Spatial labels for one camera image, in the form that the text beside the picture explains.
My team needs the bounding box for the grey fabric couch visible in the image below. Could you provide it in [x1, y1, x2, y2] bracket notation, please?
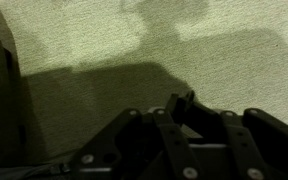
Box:
[0, 31, 27, 168]

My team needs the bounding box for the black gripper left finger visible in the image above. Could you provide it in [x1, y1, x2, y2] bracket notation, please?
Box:
[69, 93, 202, 180]

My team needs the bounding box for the grey ottoman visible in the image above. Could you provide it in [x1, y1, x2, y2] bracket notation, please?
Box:
[0, 0, 288, 168]

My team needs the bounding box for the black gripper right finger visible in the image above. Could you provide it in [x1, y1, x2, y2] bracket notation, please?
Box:
[183, 103, 288, 180]

